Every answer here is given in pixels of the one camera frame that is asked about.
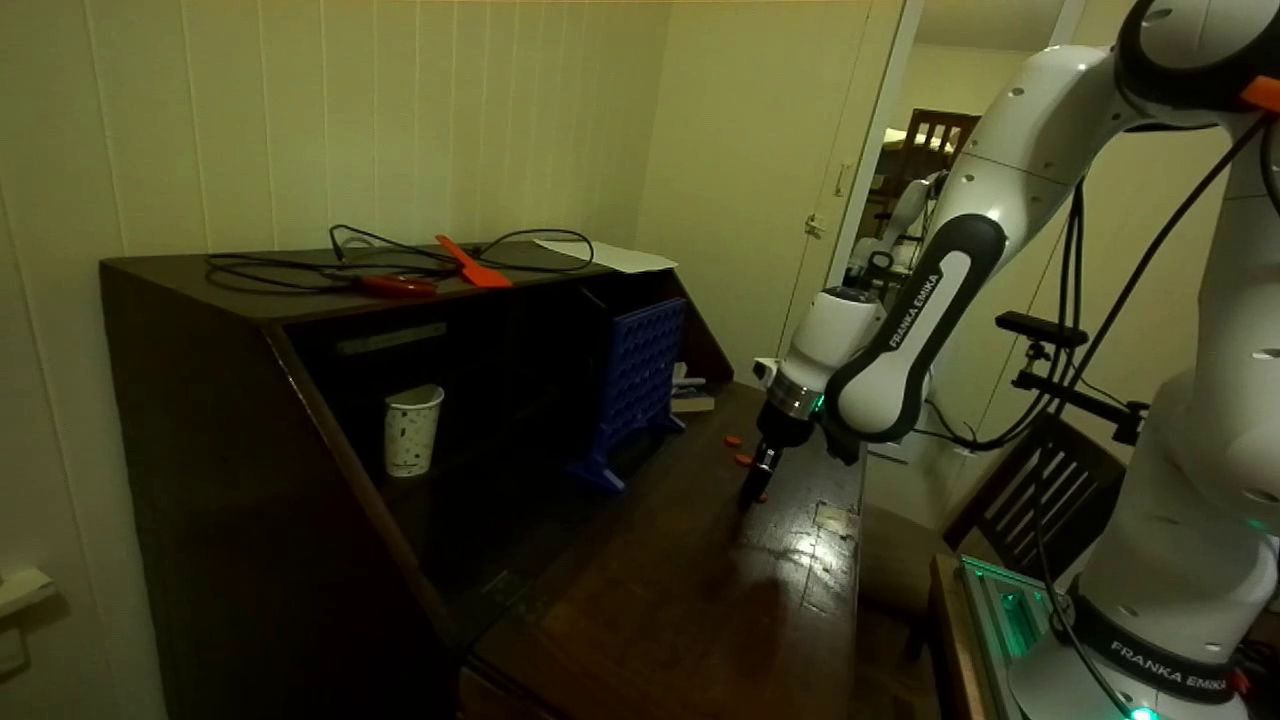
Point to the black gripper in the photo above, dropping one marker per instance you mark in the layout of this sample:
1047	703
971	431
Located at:
778	431

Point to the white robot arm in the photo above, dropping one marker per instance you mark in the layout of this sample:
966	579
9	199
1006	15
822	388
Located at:
1188	552

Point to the blue connect four board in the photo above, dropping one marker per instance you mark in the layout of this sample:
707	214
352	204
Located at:
634	387

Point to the stack of books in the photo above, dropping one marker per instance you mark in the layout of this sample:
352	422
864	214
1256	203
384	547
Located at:
690	393

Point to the white paper sheet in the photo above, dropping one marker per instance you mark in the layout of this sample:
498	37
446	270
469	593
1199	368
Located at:
612	258

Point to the light wooden robot table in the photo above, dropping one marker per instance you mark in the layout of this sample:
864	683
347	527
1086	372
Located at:
959	648

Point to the wooden chair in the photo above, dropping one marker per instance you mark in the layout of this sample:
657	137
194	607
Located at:
1041	503

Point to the dark wooden secretary desk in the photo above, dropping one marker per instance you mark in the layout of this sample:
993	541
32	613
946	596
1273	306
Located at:
294	579

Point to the white paper cup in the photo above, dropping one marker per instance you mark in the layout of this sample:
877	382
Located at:
410	431

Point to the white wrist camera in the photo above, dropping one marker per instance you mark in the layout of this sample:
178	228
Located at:
764	368

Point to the black camera stand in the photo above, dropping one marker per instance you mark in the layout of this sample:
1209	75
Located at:
1049	372

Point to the orange handled tool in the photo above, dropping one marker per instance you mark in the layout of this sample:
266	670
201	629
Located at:
469	270

